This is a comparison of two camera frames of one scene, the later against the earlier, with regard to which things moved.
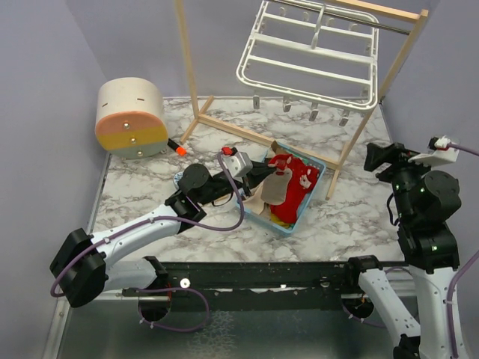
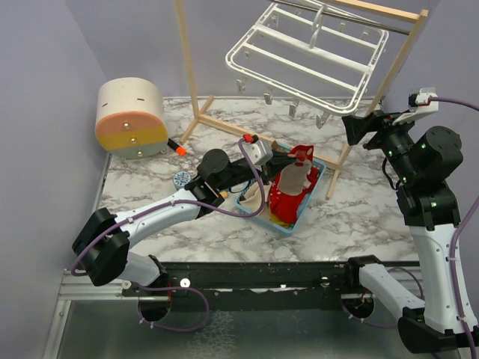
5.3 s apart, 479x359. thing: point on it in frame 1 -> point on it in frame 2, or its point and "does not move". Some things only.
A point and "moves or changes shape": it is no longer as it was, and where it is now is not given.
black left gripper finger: (261, 170) -> (281, 155)
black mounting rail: (205, 286) does not move
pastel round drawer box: (131, 121) does not move
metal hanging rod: (345, 15) does not move
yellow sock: (274, 219) does not move
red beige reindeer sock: (273, 191) moves or changes shape
